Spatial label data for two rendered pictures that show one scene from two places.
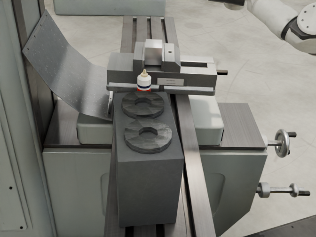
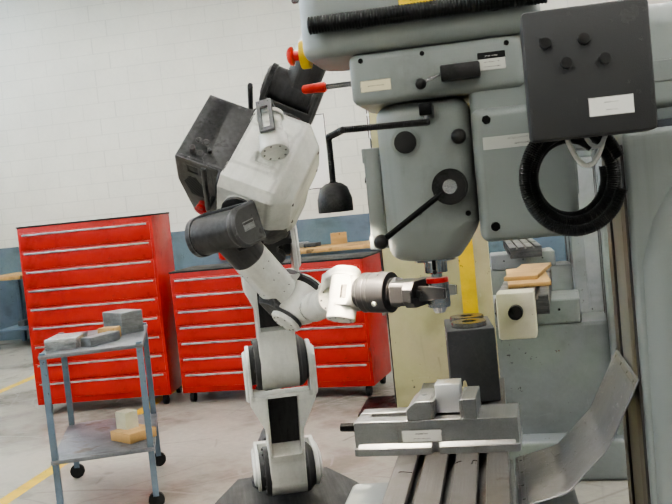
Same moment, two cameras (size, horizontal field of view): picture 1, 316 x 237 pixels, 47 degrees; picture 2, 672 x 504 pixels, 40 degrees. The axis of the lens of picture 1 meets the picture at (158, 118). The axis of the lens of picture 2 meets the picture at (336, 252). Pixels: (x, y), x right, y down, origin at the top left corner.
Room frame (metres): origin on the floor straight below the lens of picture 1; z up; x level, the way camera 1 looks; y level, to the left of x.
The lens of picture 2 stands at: (2.96, 0.32, 1.46)
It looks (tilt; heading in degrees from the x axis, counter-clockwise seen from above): 4 degrees down; 195
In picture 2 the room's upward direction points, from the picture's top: 6 degrees counter-clockwise
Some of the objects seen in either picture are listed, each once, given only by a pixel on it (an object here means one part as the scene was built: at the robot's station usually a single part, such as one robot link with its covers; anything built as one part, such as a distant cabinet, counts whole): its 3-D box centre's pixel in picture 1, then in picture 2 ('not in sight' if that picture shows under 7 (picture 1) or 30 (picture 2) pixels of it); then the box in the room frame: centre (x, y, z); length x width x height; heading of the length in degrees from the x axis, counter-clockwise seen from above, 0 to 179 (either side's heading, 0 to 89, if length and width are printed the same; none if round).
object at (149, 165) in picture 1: (144, 154); (470, 355); (0.57, 0.02, 1.00); 0.22 x 0.12 x 0.20; 10
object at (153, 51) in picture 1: (153, 51); (449, 395); (1.04, 0.03, 1.01); 0.06 x 0.05 x 0.06; 2
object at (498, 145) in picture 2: not in sight; (523, 171); (1.06, 0.23, 1.47); 0.24 x 0.19 x 0.26; 5
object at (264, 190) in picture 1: (283, 190); not in sight; (0.97, -0.51, 0.48); 0.22 x 0.06 x 0.06; 95
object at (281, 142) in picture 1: (272, 143); not in sight; (1.11, -0.47, 0.60); 0.16 x 0.12 x 0.12; 95
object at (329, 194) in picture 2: not in sight; (334, 196); (1.14, -0.15, 1.46); 0.07 x 0.07 x 0.06
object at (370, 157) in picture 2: not in sight; (376, 198); (1.08, -0.08, 1.45); 0.04 x 0.04 x 0.21; 5
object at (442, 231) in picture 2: not in sight; (430, 181); (1.07, 0.04, 1.47); 0.21 x 0.19 x 0.32; 5
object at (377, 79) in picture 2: not in sight; (439, 77); (1.07, 0.07, 1.68); 0.34 x 0.24 x 0.10; 95
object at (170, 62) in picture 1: (170, 57); (423, 403); (1.04, -0.03, 0.99); 0.12 x 0.06 x 0.04; 2
